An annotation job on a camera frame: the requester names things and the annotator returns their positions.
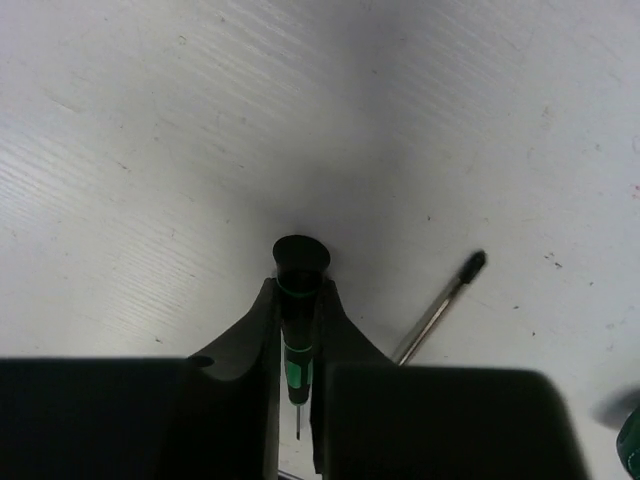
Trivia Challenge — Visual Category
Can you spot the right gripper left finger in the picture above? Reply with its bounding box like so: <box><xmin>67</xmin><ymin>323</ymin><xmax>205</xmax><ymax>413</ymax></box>
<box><xmin>1</xmin><ymin>280</ymin><xmax>280</xmax><ymax>479</ymax></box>

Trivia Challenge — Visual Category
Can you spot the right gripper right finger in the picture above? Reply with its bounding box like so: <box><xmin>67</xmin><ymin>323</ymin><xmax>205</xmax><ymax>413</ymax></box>
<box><xmin>310</xmin><ymin>282</ymin><xmax>588</xmax><ymax>479</ymax></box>

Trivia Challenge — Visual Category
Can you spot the black green precision screwdriver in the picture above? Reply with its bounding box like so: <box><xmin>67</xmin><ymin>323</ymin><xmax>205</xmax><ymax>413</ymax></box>
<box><xmin>273</xmin><ymin>234</ymin><xmax>331</xmax><ymax>439</ymax></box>

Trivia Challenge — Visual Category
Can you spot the blue handle red screwdriver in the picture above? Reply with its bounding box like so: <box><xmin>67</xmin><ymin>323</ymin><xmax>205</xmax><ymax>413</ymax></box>
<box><xmin>391</xmin><ymin>249</ymin><xmax>487</xmax><ymax>366</ymax></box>

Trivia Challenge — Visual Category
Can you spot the green orange stubby screwdriver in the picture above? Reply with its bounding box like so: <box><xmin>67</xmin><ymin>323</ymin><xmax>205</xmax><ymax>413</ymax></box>
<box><xmin>616</xmin><ymin>407</ymin><xmax>640</xmax><ymax>480</ymax></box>

